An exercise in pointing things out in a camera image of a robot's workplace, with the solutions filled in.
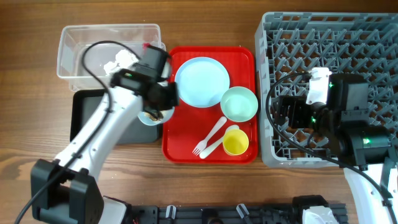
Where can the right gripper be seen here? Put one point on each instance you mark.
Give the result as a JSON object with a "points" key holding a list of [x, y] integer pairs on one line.
{"points": [[286, 112]]}

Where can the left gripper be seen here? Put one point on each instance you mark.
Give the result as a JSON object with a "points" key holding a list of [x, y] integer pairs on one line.
{"points": [[175, 87]]}

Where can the light blue small bowl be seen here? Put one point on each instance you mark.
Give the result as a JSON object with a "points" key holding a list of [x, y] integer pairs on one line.
{"points": [[149, 120]]}

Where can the rice and food scraps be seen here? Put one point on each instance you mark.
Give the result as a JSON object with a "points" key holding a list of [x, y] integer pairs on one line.
{"points": [[156, 116]]}

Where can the white napkin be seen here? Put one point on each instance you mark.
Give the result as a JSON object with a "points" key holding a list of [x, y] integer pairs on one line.
{"points": [[110, 68], [125, 59]]}

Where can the red sauce packet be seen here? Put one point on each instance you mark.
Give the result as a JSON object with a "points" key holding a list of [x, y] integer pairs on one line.
{"points": [[145, 45]]}

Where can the yellow plastic cup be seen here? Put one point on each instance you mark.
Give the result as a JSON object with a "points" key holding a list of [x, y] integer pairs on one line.
{"points": [[235, 142]]}

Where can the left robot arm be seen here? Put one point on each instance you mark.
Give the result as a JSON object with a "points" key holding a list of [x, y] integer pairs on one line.
{"points": [[65, 190]]}

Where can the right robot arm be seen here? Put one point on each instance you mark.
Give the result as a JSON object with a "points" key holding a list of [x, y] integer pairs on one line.
{"points": [[336, 107]]}

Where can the grey dishwasher rack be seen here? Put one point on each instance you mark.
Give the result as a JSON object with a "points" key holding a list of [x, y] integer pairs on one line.
{"points": [[350, 43]]}

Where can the light blue plate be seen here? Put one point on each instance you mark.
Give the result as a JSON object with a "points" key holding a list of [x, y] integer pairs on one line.
{"points": [[202, 81]]}

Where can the mint green bowl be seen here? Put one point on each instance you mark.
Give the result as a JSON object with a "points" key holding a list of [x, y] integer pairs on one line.
{"points": [[239, 104]]}

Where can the white plastic fork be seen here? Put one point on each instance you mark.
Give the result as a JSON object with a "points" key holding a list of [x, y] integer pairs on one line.
{"points": [[203, 143]]}

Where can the white plastic spoon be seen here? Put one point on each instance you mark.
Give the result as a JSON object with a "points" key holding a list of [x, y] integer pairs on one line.
{"points": [[206, 152]]}

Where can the black plastic tray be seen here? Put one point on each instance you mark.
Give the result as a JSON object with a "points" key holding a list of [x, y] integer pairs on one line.
{"points": [[85, 102]]}

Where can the clear plastic bin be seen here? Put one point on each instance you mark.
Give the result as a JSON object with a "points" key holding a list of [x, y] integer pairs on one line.
{"points": [[76, 39]]}

